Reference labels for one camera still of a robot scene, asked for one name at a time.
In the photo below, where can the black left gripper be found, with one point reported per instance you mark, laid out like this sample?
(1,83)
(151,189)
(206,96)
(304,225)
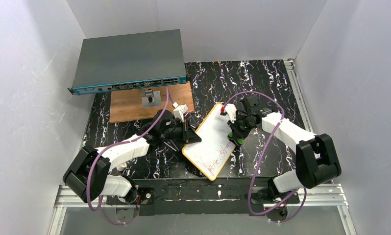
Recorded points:
(185,132)

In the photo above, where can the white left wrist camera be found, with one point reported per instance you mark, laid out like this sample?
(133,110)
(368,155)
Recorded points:
(180,111)

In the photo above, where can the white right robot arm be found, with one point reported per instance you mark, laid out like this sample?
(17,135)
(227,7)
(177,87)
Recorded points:
(315,155)

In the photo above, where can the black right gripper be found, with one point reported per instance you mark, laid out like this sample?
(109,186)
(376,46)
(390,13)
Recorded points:
(235,126)

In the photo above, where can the green bone-shaped eraser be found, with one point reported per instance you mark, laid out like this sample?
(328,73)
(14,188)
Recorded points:
(236,139)

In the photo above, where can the aluminium frame rail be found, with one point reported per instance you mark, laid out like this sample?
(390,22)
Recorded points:
(319,211)

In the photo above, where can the wooden board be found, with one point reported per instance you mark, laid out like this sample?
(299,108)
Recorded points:
(130,105)

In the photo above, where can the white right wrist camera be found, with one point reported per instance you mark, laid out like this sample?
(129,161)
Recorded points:
(229,110)

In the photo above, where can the grey network switch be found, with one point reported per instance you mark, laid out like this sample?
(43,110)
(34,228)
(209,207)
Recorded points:
(131,61)

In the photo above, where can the grey metal stand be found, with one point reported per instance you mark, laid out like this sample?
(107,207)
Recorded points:
(151,99)

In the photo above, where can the yellow-framed whiteboard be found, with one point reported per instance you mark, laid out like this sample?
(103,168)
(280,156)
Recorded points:
(211,154)

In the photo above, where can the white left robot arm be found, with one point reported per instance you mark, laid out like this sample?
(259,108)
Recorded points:
(89,174)

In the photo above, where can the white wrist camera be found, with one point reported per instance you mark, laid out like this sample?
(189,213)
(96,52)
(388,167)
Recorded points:
(180,111)
(229,110)

